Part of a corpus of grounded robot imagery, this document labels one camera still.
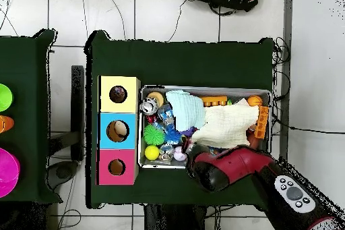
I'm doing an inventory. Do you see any cream muslin cloth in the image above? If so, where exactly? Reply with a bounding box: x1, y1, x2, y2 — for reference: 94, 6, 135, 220
191, 105, 259, 150

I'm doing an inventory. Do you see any silver mesh bin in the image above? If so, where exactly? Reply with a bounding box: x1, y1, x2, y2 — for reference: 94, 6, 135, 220
137, 84, 272, 170

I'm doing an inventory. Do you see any wooden three-hole box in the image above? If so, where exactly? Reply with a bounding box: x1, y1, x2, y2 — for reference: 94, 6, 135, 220
96, 75, 142, 187

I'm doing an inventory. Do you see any mint green muslin cloth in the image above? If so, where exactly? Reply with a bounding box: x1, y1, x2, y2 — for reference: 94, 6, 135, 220
164, 90, 207, 132

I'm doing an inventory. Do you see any blue spiky ball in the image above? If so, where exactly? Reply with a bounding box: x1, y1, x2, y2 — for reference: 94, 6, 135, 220
164, 126, 183, 145

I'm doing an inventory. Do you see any crushed drink can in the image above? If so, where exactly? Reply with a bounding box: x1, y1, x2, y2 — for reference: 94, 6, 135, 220
139, 96, 159, 115

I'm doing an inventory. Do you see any green spiky ball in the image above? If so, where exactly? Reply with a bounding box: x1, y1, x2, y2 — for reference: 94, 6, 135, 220
143, 123, 166, 146

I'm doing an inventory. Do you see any white baseball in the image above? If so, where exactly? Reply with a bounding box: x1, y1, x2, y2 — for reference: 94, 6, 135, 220
173, 146, 187, 163

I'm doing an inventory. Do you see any yellow ball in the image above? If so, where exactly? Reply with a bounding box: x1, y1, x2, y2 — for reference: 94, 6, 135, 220
144, 144, 160, 161

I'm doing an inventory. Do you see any orange plastic toy block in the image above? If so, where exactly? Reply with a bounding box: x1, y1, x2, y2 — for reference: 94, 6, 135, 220
200, 95, 228, 107

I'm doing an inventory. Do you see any dark green table cloth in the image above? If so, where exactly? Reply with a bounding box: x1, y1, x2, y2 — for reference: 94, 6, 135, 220
84, 29, 276, 210

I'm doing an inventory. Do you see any orange toy basketball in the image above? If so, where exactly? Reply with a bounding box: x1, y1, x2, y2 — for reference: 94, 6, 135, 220
247, 94, 263, 107

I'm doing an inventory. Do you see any orange plastic grid tray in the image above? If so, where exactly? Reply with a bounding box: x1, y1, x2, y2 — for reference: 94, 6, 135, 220
253, 105, 270, 140

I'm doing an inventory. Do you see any green-clothed side table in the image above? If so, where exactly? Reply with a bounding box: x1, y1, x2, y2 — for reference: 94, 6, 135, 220
0, 28, 63, 205

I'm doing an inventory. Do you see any orange plastic cup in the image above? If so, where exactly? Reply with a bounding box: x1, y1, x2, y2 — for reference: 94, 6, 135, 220
0, 115, 15, 134

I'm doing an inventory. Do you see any magenta plastic bowl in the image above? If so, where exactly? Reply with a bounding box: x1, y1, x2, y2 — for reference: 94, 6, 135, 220
0, 147, 22, 199

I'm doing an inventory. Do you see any black power cable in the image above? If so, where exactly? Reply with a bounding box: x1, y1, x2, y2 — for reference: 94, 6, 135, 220
272, 113, 345, 136

